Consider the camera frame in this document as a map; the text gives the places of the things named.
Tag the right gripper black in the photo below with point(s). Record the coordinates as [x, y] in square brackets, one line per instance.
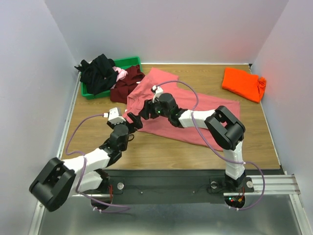
[147, 110]

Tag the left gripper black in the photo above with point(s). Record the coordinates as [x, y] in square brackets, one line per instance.
[136, 124]

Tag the salmon pink t-shirt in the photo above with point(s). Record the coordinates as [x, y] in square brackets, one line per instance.
[185, 99]

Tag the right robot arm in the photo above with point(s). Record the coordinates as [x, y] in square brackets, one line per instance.
[225, 128]

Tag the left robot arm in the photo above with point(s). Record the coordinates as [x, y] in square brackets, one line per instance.
[59, 180]

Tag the maroon t-shirt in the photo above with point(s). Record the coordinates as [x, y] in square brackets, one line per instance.
[125, 86]

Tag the light pink t-shirt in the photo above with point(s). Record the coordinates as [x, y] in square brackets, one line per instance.
[121, 73]

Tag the green plastic bin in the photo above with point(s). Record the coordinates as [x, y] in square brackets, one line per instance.
[122, 63]

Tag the black t-shirt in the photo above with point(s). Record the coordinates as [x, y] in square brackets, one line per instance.
[98, 75]

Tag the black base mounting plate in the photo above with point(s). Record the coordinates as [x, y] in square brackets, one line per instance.
[168, 186]

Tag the folded orange t-shirt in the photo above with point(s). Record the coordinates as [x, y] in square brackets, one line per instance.
[244, 84]

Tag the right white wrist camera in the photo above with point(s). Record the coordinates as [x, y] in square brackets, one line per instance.
[157, 91]

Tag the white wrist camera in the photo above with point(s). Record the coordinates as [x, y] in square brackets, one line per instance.
[157, 91]
[115, 116]

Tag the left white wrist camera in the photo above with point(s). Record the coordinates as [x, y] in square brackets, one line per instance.
[115, 116]

